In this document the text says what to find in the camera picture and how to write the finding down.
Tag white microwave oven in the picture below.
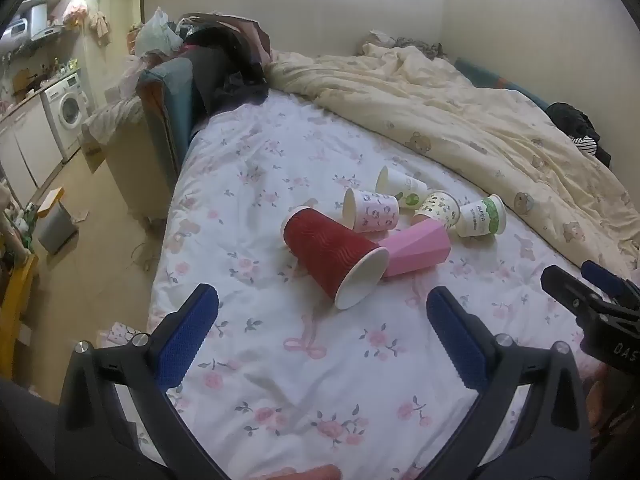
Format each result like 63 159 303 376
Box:
1 17 29 42

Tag black clothing pile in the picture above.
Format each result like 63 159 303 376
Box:
186 11 274 117

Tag black garment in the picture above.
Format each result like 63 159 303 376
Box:
546 102 614 167

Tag white cup with green leaf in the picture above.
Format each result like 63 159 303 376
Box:
375 165 430 210

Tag grey crumpled cloth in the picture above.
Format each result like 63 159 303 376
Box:
368 29 447 60

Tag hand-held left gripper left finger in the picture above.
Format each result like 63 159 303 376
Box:
55 283 236 480

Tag white cup with green band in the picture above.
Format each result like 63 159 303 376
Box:
454 194 507 240

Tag yellow stool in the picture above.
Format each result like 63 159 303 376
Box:
0 251 39 363

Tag small patterned box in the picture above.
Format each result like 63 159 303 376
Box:
106 321 147 347

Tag pink faceted cup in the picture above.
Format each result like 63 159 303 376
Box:
377 218 451 278

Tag red ripple paper cup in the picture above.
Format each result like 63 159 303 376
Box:
282 205 391 311

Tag white cup with spotted print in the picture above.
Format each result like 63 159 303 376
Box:
410 190 461 231

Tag cream bear print duvet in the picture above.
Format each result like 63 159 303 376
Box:
267 42 640 273

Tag teal bed headboard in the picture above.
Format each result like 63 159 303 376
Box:
135 57 202 177

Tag grey range hood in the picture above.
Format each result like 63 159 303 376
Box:
29 2 65 42

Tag hanging pink clothes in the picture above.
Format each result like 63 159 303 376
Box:
61 0 114 47

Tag white plastic bag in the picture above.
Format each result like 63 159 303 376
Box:
134 6 185 57

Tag grey trash bin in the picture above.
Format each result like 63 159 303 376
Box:
36 187 79 256

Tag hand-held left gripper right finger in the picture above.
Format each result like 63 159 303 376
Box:
420 286 594 480

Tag white washing machine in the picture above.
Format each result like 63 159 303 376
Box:
40 72 91 162

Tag teal mattress edge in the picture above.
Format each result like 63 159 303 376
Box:
454 57 552 112

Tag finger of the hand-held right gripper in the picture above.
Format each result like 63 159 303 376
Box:
541 264 609 329
581 259 640 307

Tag white kitchen cabinet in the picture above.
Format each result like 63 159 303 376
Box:
0 94 64 192

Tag white cup with pink pattern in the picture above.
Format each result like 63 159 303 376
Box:
342 187 400 234

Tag person's right hand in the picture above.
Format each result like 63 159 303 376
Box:
586 364 640 443

